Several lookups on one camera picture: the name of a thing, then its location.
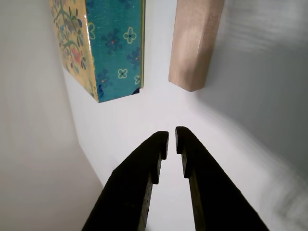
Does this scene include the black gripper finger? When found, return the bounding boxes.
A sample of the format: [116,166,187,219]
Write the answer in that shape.
[81,130,169,231]
[175,126,270,231]

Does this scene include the light wooden Jenga block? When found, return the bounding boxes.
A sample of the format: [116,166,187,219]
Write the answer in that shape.
[167,0,226,92]

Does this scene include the floral yellow and teal box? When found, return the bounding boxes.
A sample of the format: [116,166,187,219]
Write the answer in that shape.
[49,0,146,103]

